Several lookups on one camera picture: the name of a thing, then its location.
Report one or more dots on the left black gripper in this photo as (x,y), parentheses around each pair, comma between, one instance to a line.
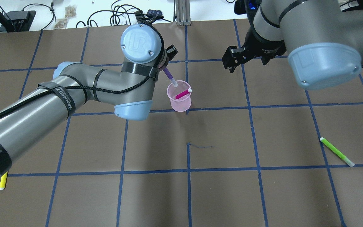
(170,50)

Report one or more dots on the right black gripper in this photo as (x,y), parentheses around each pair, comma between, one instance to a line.
(265,49)

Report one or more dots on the purple marker pen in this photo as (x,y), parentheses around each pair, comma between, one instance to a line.
(170,77)

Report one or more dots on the pink marker pen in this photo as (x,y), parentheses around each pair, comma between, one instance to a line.
(183,94)

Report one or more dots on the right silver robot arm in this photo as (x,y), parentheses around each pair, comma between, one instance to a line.
(324,43)

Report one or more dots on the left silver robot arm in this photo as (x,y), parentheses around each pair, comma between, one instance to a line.
(25,122)

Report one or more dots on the pink mesh cup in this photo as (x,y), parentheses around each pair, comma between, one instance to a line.
(183,104)

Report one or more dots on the small snack bag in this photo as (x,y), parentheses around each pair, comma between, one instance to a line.
(61,23)
(70,11)

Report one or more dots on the green marker pen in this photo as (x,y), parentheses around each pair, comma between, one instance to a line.
(337,152)

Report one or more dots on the black device box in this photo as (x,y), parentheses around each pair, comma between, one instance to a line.
(21,20)

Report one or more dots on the yellow marker pen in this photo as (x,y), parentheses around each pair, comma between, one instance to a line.
(3,181)

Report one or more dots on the aluminium frame post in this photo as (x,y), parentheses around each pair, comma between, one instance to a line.
(182,12)

